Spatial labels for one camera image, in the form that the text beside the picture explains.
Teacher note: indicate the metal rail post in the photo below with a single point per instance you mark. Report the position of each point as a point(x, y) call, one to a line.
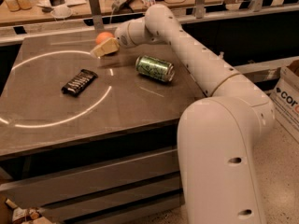
point(96, 14)

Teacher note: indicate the glass jar left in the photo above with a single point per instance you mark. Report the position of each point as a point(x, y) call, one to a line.
point(12, 5)

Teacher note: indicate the grey drawer cabinet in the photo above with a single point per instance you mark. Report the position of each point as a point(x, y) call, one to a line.
point(105, 157)

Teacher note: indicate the white bowl on bench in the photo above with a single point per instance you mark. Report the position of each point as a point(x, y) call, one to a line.
point(61, 12)

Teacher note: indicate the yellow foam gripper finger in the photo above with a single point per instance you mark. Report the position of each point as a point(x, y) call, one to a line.
point(108, 46)

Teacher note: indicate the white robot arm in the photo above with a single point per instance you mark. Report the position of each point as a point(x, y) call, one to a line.
point(216, 134)

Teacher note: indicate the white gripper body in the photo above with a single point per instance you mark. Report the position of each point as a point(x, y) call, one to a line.
point(121, 35)

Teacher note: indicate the cardboard box with print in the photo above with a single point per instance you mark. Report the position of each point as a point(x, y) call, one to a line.
point(286, 98)

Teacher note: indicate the black snack bar packet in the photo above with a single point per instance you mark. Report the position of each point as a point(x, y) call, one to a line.
point(79, 82)

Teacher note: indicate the green soda can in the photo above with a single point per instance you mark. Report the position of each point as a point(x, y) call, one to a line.
point(155, 68)

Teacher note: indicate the clear sanitizer bottle right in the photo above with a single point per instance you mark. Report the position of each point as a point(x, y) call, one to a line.
point(221, 55)

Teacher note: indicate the orange fruit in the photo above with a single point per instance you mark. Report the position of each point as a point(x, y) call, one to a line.
point(103, 36)

